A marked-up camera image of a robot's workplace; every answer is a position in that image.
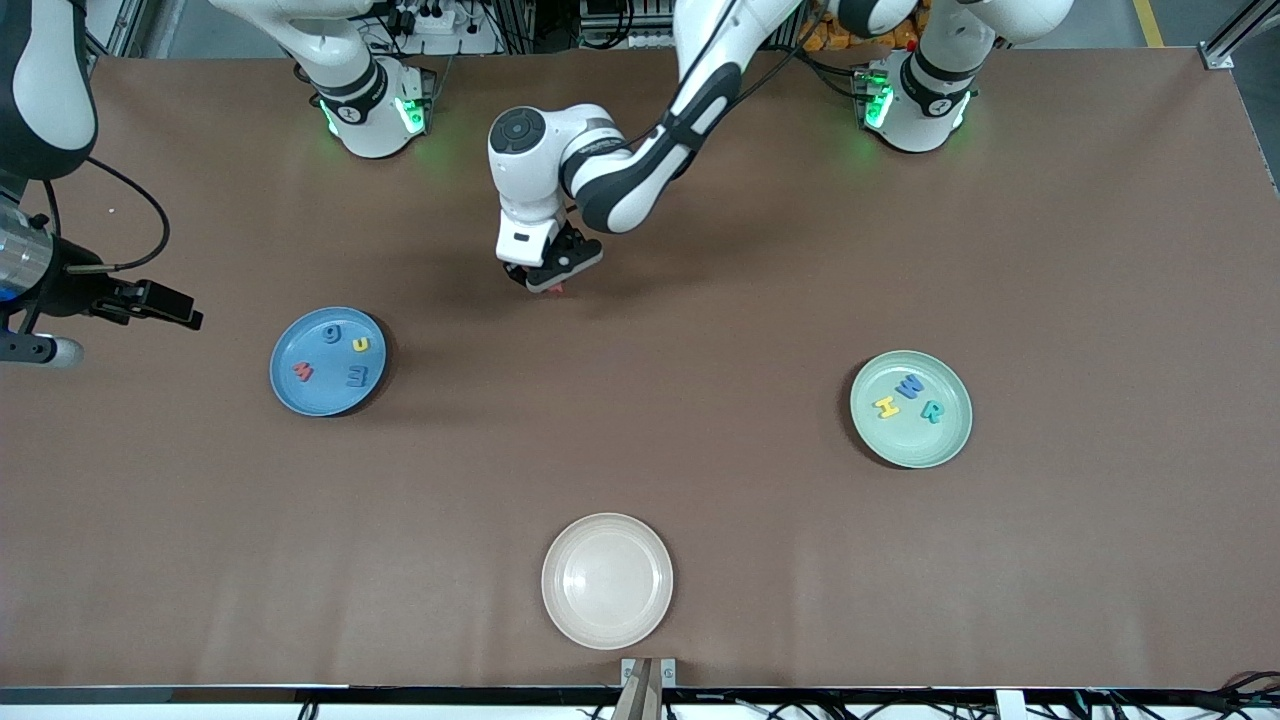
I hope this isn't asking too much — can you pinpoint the blue plate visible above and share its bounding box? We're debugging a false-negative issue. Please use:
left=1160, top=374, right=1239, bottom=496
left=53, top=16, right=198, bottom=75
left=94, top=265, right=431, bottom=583
left=269, top=306, right=388, bottom=418

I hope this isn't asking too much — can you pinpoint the white power strip with plugs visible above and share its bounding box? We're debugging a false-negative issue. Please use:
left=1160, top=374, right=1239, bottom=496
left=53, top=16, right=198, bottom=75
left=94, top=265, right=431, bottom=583
left=385, top=0, right=461, bottom=36

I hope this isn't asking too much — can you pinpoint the pile of orange bags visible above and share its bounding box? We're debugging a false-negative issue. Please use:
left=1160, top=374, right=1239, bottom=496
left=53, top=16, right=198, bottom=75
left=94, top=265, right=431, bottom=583
left=798, top=15, right=921, bottom=53

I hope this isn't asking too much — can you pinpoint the beige plate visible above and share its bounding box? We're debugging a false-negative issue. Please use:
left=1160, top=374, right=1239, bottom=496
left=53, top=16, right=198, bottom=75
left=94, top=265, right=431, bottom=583
left=541, top=512, right=675, bottom=651

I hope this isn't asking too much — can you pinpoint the green plate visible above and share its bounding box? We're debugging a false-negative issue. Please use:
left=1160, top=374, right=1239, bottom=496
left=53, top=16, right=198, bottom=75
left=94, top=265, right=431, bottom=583
left=849, top=349, right=974, bottom=470

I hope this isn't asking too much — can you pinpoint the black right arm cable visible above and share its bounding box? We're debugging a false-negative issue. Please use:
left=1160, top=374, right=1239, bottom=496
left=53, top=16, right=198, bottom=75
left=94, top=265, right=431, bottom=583
left=15, top=155, right=171, bottom=336

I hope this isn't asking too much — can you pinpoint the aluminium frame profile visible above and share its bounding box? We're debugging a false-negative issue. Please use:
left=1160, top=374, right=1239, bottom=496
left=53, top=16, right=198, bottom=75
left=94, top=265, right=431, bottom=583
left=1200, top=0, right=1280, bottom=71
left=85, top=0, right=131, bottom=83

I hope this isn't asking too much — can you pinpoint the small metal bracket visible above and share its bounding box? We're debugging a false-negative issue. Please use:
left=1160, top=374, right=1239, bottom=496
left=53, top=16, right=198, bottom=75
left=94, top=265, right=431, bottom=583
left=620, top=657, right=678, bottom=689

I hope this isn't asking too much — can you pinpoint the cable bundle below table edge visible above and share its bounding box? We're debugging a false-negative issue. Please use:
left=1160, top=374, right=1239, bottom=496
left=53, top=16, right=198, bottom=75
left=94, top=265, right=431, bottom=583
left=1080, top=670, right=1280, bottom=720

